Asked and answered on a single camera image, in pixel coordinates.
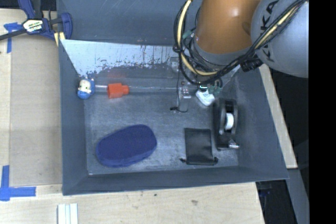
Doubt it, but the grey metal bin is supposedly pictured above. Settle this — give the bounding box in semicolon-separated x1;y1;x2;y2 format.
55;0;290;196

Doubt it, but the white and blue toy figure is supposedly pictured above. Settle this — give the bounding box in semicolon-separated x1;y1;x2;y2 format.
77;78;96;100

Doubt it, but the orange-red plastic block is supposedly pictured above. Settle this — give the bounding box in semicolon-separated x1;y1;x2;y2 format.
107;82;130;99

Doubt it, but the small white plastic piece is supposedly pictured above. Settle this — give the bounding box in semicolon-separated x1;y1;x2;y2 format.
195;90;215;106

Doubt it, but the black cloth pouch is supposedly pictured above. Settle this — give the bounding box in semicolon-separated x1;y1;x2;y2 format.
179;127;219;166

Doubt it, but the black tape dispenser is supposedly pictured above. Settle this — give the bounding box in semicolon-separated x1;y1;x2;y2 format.
214;98;240;151

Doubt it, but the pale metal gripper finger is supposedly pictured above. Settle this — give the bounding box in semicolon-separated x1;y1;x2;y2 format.
170;57;182;80
179;86;192;113

